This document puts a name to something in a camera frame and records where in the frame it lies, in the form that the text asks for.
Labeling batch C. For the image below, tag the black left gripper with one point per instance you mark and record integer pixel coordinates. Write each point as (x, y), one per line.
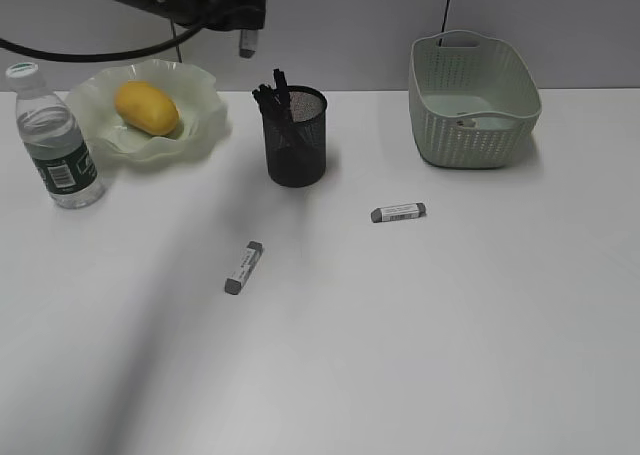
(218, 15)

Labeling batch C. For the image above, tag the grey white eraser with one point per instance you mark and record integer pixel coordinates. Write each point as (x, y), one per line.
(248, 43)
(398, 212)
(252, 254)

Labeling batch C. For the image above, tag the black marker pen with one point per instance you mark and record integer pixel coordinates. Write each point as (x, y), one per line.
(268, 104)
(282, 93)
(264, 87)

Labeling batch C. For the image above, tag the yellow mango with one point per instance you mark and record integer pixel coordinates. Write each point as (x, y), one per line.
(146, 108)

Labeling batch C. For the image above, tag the clear plastic water bottle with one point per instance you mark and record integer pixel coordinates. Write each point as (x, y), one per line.
(53, 139)

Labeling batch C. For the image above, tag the white waste paper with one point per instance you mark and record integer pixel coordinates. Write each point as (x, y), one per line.
(466, 120)

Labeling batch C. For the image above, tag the pale green wavy plate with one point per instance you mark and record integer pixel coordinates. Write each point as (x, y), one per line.
(203, 113)

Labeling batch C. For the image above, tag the black mesh pen holder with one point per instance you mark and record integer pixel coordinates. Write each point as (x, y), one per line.
(296, 151)

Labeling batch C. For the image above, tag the pale green plastic basket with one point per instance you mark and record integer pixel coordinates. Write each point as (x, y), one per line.
(463, 71)

